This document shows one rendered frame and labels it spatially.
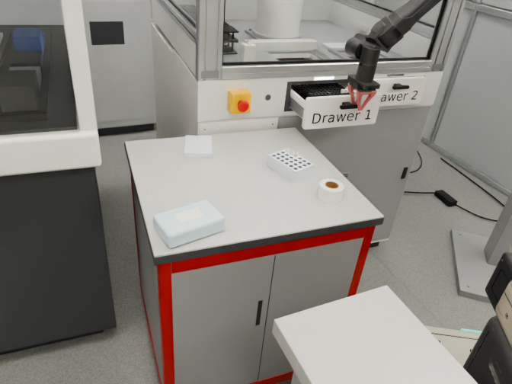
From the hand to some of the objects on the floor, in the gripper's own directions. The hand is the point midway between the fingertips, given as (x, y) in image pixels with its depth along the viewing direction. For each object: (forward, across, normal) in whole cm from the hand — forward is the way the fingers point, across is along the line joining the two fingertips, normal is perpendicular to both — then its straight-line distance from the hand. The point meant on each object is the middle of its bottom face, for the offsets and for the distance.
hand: (357, 106), depth 146 cm
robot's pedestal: (+90, +79, -39) cm, 126 cm away
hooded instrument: (+93, -52, -175) cm, 205 cm away
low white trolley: (+91, +13, -43) cm, 101 cm away
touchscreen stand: (+89, +12, +100) cm, 135 cm away
